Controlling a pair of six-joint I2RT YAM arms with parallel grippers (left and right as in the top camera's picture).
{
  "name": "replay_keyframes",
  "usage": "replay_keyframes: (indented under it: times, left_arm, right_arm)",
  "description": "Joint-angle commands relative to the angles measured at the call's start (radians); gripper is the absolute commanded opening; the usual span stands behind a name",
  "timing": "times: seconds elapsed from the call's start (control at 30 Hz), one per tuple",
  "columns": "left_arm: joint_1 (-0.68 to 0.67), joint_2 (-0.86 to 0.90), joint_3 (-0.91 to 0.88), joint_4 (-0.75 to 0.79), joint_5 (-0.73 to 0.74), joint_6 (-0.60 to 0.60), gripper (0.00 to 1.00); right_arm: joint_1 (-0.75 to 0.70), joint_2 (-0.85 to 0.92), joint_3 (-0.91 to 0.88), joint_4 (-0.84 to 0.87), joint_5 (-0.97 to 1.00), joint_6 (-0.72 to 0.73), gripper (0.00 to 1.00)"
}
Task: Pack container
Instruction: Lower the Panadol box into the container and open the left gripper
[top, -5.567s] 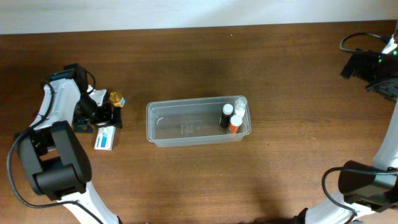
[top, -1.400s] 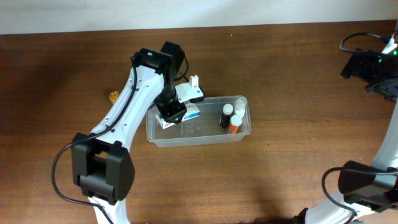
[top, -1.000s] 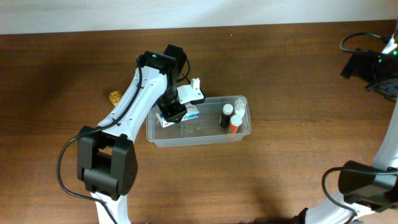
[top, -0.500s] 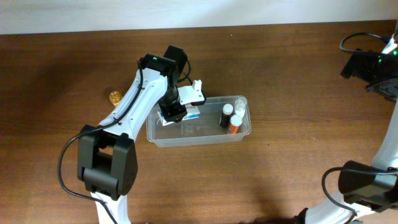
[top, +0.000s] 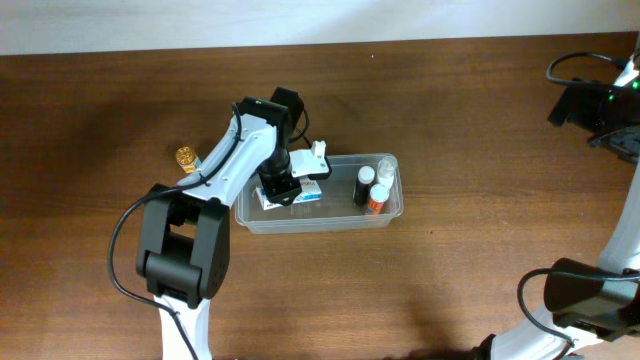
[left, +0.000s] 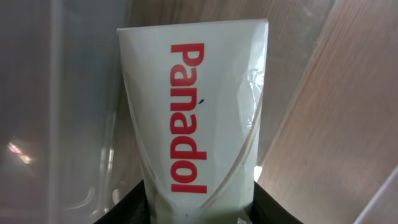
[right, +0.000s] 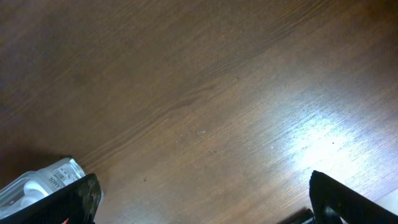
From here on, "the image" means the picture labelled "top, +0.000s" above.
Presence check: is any white Panadol box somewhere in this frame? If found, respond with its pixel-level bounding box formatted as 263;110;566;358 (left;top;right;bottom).
255;178;322;211

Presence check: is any dark bottle white cap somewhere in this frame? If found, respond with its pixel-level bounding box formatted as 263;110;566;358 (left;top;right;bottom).
353;166;375;207

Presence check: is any orange tube white cap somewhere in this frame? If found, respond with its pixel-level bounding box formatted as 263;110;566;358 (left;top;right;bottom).
365;184;390;216

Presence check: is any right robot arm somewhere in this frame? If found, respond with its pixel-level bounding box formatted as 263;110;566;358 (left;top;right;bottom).
304;32;635;359

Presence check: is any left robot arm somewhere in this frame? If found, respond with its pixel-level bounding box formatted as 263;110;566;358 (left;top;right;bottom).
136;87;332;359

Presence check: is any clear plastic container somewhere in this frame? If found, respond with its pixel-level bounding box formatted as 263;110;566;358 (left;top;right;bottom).
234;153;404;234

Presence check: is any gold lid balm jar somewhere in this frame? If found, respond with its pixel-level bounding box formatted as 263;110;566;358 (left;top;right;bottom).
175;146;201;174

